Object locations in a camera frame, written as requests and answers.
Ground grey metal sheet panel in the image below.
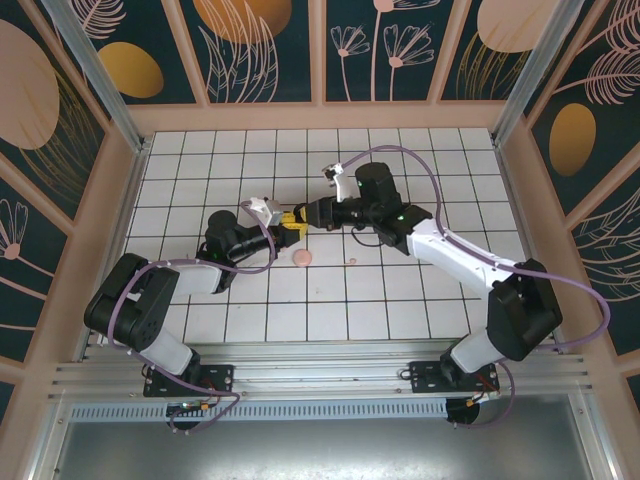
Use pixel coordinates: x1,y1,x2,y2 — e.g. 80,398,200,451
29,394,614,480

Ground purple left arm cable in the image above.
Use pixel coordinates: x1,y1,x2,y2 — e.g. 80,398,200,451
107,199,281,435

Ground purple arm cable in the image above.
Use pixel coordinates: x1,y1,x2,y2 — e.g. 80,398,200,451
337,144,612,431
107,199,281,435

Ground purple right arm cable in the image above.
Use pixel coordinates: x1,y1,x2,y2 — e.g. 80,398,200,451
337,144,612,431

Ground aluminium side rail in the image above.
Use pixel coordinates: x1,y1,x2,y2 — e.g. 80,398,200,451
79,142,151,364
494,139,569,354

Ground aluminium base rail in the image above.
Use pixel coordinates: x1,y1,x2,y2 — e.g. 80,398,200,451
49,339,591,404

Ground red black power wires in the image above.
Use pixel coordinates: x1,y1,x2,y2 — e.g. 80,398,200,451
197,379,224,416
467,377,501,407

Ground grey slotted cable duct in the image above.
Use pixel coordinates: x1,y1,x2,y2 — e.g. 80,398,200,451
69,399,449,421

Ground aluminium corner post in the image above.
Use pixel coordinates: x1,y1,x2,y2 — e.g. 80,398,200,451
42,0,151,154
492,0,576,146

